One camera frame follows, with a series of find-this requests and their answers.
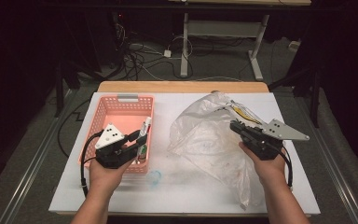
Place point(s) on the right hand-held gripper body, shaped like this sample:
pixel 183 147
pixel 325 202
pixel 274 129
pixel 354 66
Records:
pixel 279 132

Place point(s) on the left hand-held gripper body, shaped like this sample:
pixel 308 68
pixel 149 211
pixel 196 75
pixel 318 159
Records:
pixel 110 137

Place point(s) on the green-capped bottle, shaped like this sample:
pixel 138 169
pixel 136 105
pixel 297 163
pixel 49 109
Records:
pixel 142 154

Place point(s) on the white tube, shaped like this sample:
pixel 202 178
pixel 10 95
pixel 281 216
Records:
pixel 146 124

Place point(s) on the pink plastic basket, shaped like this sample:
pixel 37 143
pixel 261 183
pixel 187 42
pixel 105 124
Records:
pixel 121 109

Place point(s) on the clear plastic bag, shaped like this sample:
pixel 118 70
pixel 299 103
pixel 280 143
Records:
pixel 205 140

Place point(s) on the person's right hand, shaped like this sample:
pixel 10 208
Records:
pixel 268 171

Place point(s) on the person's left hand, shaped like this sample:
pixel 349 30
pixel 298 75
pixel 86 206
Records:
pixel 105 177

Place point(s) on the clear bluish round object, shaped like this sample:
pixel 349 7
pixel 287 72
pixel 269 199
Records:
pixel 159 174

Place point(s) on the black stand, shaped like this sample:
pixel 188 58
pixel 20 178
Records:
pixel 315 93
pixel 59 93

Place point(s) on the white board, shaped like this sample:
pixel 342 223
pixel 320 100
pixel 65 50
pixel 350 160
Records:
pixel 167 199

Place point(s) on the white power adapter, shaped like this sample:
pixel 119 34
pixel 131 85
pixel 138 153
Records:
pixel 167 53

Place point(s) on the white-legged desk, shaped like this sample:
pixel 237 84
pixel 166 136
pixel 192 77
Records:
pixel 184 46

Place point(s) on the metal floor rail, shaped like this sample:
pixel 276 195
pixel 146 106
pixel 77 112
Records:
pixel 335 174
pixel 31 174

